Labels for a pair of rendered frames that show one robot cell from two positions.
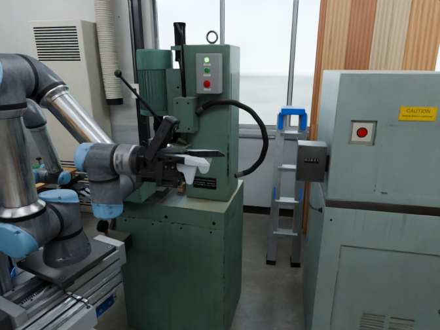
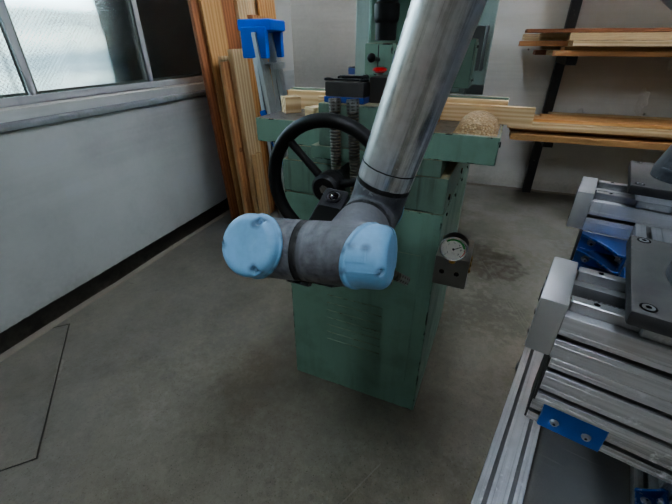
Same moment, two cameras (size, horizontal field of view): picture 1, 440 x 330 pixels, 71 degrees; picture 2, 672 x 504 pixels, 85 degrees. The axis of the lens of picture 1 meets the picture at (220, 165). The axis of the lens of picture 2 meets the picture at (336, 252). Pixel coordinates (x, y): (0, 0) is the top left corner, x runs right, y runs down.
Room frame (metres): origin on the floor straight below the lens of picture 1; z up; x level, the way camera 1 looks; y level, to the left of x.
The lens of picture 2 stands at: (1.57, 1.37, 1.07)
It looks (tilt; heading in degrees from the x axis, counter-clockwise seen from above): 30 degrees down; 278
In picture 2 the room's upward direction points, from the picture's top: straight up
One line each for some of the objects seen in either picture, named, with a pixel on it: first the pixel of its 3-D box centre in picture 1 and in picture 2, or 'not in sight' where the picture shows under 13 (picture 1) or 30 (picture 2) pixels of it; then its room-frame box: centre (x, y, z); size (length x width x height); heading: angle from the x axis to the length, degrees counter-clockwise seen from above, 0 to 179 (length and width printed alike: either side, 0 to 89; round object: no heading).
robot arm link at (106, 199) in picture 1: (109, 193); not in sight; (0.75, 0.29, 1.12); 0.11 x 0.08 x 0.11; 167
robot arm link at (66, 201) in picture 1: (58, 210); not in sight; (0.92, 0.52, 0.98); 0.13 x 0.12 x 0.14; 167
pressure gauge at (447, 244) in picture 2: (103, 228); (453, 249); (1.40, 0.59, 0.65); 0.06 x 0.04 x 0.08; 164
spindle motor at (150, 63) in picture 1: (156, 82); not in sight; (1.59, 0.31, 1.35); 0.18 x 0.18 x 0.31
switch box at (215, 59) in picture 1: (209, 73); not in sight; (1.37, 0.04, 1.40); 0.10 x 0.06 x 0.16; 74
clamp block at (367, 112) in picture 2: not in sight; (359, 121); (1.64, 0.50, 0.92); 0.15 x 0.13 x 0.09; 164
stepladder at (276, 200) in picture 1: (287, 188); (281, 151); (2.11, -0.49, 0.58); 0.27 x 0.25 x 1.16; 170
